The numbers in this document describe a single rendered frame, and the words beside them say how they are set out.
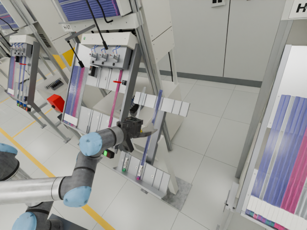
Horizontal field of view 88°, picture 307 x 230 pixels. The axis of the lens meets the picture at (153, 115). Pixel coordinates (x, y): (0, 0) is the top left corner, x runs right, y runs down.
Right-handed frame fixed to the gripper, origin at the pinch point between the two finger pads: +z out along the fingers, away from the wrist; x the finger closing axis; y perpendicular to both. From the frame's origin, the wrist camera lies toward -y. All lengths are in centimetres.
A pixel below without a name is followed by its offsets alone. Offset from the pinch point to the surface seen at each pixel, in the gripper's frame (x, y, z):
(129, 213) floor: 28, -97, 24
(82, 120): 69, -15, 5
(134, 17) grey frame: 24, 56, 11
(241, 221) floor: -53, -76, 60
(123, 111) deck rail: 28.1, 0.8, 9.5
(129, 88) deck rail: 28.1, 16.1, 14.2
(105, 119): 43.6, -8.7, 7.8
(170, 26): 29, 64, 57
